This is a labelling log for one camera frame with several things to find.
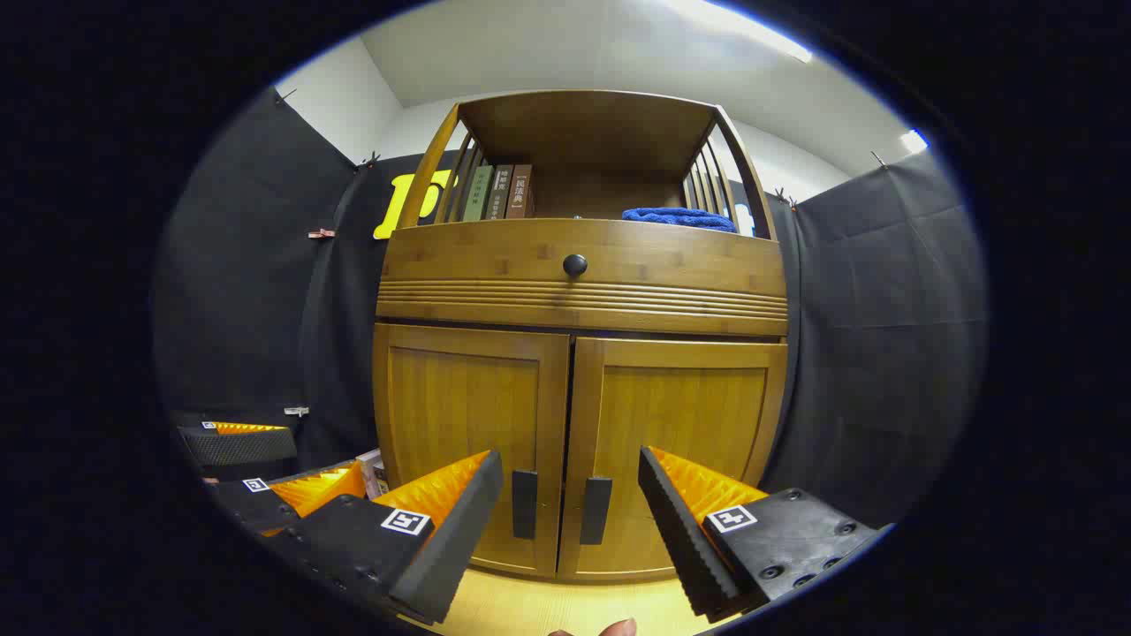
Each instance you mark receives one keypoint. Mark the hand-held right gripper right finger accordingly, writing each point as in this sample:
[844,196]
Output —
[676,539]

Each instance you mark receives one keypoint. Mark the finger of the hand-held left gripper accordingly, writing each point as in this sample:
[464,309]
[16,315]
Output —
[239,448]
[256,505]

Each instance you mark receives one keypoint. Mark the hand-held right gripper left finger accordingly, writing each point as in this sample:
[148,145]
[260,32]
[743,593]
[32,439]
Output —
[459,539]

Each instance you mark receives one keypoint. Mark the wooden shoe cabinet door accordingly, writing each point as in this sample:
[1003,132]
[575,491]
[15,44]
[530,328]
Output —
[459,415]
[680,415]

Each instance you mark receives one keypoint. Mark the wooden double-door shoe cabinet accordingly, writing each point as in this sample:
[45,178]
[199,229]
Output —
[583,132]

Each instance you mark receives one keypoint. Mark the wooden cabinet drawer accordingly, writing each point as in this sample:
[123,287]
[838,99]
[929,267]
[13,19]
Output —
[671,261]

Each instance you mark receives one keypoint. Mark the white purple book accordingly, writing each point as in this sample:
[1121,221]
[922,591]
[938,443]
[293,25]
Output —
[368,465]

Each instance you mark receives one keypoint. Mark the black backdrop cloth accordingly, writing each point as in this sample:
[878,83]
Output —
[884,336]

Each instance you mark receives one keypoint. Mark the black round drawer knob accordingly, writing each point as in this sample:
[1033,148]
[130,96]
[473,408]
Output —
[574,264]

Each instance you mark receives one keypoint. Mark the black clip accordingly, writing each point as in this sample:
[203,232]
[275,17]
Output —
[284,95]
[879,159]
[369,161]
[783,198]

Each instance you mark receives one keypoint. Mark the blue towel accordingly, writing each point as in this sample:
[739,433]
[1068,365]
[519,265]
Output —
[680,219]

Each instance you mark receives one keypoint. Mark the olive grey book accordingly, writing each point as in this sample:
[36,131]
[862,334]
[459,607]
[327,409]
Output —
[500,193]

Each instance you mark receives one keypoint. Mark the brown book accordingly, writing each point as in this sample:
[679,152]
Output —
[521,191]

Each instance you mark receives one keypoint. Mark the small ceiling light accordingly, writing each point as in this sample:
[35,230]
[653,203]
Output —
[914,140]

